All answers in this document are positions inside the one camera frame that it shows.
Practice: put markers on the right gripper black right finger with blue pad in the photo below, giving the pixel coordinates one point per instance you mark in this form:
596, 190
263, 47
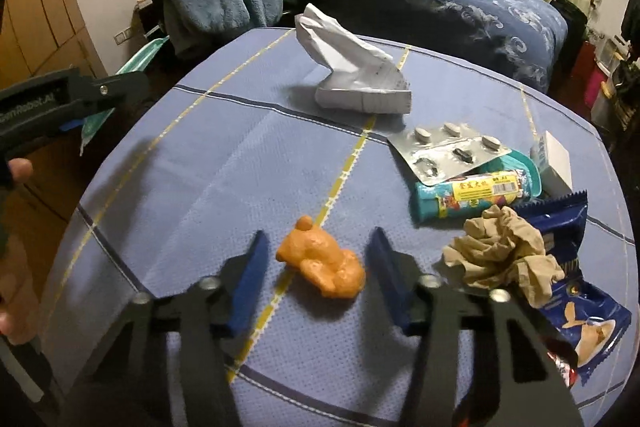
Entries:
485, 358

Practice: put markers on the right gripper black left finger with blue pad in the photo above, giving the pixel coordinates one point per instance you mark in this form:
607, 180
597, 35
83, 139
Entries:
123, 383

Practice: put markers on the orange bear toy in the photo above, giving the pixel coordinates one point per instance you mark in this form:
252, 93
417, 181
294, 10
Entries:
337, 272

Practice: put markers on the person's left hand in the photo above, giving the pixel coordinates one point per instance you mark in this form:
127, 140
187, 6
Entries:
19, 302

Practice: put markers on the red snack wrapper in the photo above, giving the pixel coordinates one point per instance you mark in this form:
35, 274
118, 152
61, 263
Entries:
562, 369

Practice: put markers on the teal plastic bag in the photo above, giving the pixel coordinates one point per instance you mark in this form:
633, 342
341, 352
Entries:
130, 85

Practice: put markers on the wooden wardrobe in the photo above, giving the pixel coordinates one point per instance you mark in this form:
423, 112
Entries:
39, 36

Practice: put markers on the blue snack wrapper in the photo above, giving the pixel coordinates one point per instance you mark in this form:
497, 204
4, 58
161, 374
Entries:
588, 319

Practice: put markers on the crumpled beige tissue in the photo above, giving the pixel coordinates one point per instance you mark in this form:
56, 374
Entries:
500, 248

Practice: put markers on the blue checked tablecloth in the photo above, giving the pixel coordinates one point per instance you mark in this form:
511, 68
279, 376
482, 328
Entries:
238, 146

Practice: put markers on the teal yellow labelled tube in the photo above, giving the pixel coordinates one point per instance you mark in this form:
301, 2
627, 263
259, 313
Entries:
510, 178

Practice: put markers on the small white box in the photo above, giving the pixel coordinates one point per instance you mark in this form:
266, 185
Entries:
553, 163

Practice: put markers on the silver pill blister pack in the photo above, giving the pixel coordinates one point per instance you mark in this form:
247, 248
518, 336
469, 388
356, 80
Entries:
436, 155

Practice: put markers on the crumpled white paper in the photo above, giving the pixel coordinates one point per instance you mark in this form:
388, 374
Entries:
362, 77

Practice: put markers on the black suitcase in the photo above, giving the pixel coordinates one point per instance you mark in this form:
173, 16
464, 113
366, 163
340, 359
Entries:
576, 22

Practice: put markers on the blue patterned duvet bed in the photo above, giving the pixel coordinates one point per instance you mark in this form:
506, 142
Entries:
520, 39

